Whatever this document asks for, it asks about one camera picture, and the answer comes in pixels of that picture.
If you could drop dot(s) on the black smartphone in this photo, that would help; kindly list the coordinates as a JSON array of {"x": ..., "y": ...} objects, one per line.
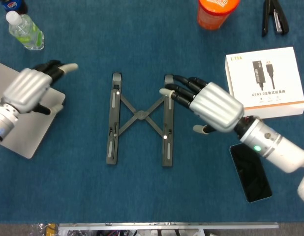
[{"x": 252, "y": 182}]

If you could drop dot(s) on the aluminium frame rail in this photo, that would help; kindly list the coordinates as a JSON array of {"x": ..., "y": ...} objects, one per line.
[{"x": 166, "y": 225}]

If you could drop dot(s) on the clear bottle with green label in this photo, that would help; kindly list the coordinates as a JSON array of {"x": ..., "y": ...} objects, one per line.
[{"x": 26, "y": 32}]

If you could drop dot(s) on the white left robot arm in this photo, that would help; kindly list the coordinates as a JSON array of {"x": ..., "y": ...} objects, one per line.
[{"x": 2, "y": 123}]

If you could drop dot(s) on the orange-red lidded paper cup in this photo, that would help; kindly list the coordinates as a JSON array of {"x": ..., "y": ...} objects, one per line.
[{"x": 213, "y": 17}]

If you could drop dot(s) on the teal felt desk mat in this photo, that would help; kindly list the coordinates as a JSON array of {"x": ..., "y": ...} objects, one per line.
[{"x": 142, "y": 196}]

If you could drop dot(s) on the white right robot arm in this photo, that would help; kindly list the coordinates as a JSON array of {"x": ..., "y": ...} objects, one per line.
[{"x": 277, "y": 147}]

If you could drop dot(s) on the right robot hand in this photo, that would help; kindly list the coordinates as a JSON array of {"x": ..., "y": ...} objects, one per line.
[{"x": 218, "y": 108}]

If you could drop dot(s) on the black stapler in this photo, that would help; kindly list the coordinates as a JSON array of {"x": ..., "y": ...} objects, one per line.
[{"x": 280, "y": 22}]

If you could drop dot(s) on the dark cola bottle blue label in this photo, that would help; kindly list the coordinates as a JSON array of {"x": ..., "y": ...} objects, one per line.
[{"x": 9, "y": 5}]

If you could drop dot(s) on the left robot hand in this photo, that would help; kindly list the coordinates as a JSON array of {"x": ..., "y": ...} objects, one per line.
[{"x": 26, "y": 88}]

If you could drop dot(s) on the silver closed laptop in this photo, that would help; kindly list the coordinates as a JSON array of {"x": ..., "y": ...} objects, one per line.
[{"x": 31, "y": 137}]

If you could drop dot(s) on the black folding laptop stand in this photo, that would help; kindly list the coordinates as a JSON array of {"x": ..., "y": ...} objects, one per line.
[{"x": 141, "y": 115}]

